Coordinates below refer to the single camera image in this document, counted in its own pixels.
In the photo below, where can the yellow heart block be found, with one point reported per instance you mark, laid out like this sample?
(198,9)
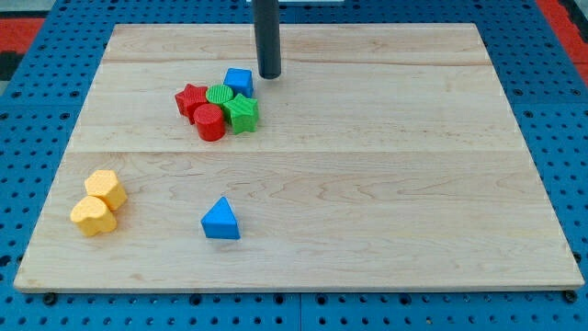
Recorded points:
(92,216)

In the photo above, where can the wooden board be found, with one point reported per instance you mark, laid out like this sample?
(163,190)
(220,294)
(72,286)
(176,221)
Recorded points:
(387,158)

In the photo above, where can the yellow hexagon block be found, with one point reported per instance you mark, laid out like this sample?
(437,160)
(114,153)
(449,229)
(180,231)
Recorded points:
(105,185)

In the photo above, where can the red cylinder block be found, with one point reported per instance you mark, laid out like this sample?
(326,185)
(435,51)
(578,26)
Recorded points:
(209,120)

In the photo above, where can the blue cube block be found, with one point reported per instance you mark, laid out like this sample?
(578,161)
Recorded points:
(240,81)

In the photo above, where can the red star block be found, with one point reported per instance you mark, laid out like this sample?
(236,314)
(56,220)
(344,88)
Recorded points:
(190,99)

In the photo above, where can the blue triangle block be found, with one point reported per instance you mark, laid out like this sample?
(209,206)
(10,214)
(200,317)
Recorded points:
(220,222)

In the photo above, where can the green star block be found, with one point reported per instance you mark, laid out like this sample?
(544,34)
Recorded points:
(243,114)

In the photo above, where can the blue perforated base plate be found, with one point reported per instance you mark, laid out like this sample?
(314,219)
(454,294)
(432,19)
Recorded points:
(46,93)

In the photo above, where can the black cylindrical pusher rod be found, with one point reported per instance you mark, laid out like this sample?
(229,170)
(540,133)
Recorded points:
(267,38)

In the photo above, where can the green circle block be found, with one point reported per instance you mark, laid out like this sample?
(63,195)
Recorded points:
(219,94)

